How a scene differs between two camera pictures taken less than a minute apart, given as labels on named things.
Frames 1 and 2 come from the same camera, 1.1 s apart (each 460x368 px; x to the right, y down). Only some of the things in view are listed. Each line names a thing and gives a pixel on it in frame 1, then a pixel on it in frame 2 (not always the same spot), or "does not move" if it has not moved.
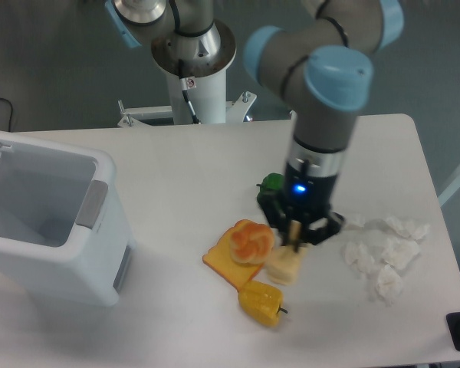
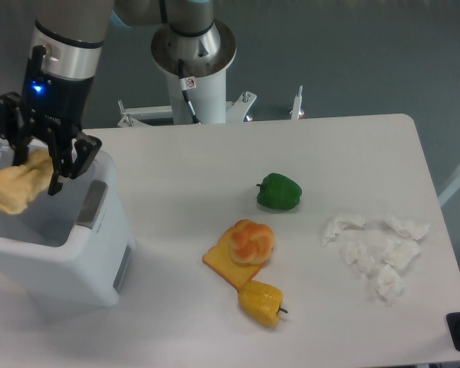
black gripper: (304, 210) -> (51, 110)
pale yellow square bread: (284, 261) -> (10, 188)
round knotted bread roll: (251, 244) does not move
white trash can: (54, 218) does not move
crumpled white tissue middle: (399, 253) does not move
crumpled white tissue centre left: (359, 257) does not move
